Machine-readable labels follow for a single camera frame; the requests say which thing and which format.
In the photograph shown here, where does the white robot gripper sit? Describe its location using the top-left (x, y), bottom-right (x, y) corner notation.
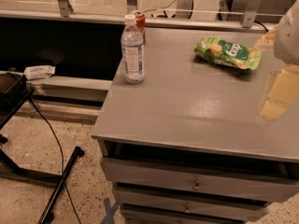
top-left (254, 0), bottom-right (299, 120)

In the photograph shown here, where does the green rice chip bag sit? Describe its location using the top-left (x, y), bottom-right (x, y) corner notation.
top-left (194, 37), bottom-right (262, 71)

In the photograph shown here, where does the clear plastic water bottle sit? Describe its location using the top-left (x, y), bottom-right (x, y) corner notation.
top-left (121, 14), bottom-right (145, 84)

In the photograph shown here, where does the grey drawer cabinet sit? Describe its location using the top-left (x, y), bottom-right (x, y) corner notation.
top-left (91, 26), bottom-right (299, 224)

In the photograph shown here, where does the top grey drawer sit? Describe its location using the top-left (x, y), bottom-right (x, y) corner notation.
top-left (100, 157), bottom-right (299, 203)

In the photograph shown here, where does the grey drawer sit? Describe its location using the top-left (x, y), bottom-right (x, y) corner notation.
top-left (113, 187), bottom-right (268, 221)
top-left (100, 157), bottom-right (299, 203)
top-left (120, 204), bottom-right (247, 224)

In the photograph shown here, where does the red soda can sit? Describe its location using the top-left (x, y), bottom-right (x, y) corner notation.
top-left (131, 10), bottom-right (146, 41)

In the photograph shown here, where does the middle grey drawer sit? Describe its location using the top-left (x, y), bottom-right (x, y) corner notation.
top-left (113, 187), bottom-right (268, 221)

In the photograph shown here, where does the bottom grey drawer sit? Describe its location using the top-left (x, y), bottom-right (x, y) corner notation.
top-left (120, 204), bottom-right (247, 224)

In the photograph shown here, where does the grey metal railing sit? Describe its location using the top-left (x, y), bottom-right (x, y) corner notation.
top-left (0, 0), bottom-right (299, 33)

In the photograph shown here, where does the white wipes packet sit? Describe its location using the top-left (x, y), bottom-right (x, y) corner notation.
top-left (23, 65), bottom-right (55, 80)

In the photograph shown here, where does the black metal stand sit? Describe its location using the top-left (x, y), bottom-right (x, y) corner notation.
top-left (0, 72), bottom-right (86, 224)

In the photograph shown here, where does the black floor cable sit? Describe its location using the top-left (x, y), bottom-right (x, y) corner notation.
top-left (28, 96), bottom-right (82, 224)

